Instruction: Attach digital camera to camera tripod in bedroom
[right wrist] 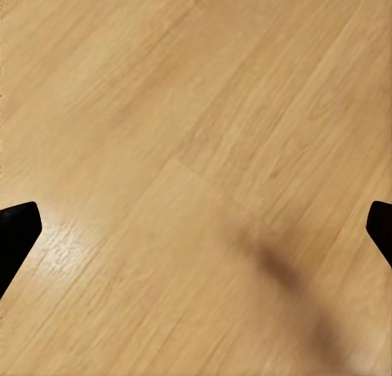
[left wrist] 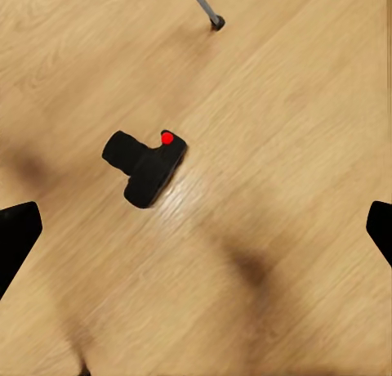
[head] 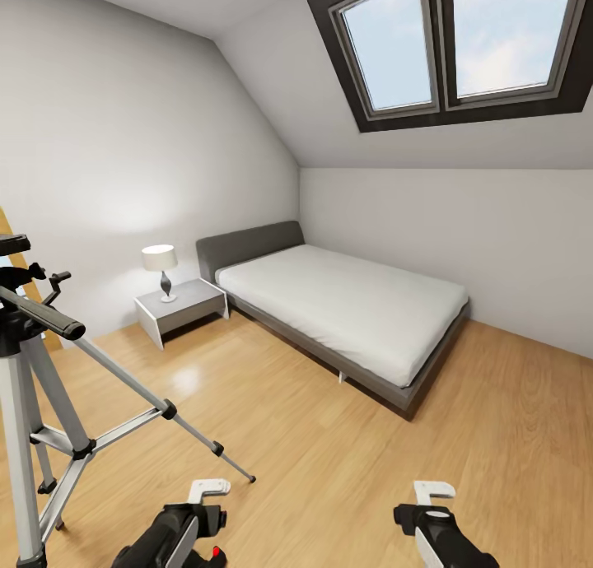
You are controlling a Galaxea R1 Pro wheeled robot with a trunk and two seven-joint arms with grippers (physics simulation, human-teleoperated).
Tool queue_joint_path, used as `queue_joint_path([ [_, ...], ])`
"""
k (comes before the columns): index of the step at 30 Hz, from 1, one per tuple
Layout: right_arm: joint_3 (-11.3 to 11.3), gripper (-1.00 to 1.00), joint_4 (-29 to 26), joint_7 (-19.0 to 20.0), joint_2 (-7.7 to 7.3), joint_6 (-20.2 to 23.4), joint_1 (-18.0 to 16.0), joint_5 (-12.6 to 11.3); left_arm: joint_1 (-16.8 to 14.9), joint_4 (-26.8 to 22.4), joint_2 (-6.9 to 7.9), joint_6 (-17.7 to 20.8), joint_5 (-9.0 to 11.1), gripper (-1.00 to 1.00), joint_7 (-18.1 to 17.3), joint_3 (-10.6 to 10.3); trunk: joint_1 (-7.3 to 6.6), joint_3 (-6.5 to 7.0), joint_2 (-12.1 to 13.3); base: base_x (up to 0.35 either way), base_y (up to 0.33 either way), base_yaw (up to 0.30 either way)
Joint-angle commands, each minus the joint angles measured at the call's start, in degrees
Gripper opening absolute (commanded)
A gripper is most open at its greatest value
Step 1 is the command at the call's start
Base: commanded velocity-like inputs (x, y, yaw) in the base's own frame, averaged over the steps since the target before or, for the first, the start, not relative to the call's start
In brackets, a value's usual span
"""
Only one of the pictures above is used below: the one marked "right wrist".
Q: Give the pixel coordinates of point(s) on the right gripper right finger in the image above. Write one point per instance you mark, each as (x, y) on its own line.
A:
(379, 227)

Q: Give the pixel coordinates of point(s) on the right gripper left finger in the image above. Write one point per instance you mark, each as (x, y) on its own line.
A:
(20, 227)

